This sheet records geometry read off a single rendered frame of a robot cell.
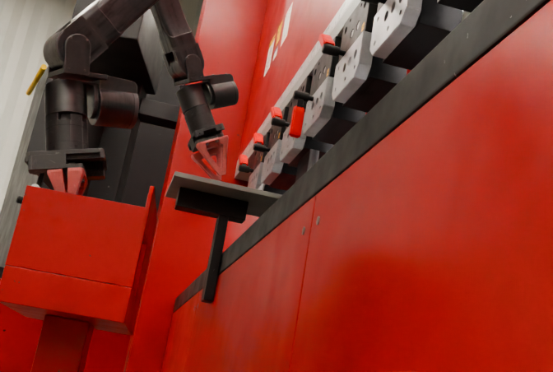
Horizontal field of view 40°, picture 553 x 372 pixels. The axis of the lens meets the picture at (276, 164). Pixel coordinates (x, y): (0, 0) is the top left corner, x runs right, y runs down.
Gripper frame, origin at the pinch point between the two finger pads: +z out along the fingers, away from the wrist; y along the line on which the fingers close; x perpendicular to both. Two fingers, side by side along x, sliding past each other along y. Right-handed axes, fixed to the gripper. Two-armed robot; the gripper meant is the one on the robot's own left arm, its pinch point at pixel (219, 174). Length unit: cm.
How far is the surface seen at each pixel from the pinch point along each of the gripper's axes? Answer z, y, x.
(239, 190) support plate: 5.7, -7.4, -0.9
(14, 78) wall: -297, 663, 14
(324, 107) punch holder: -1.8, -23.5, -17.6
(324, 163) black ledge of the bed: 17, -73, 6
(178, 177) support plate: -0.3, -7.3, 9.6
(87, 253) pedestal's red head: 15, -53, 33
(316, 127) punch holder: -0.2, -16.5, -17.5
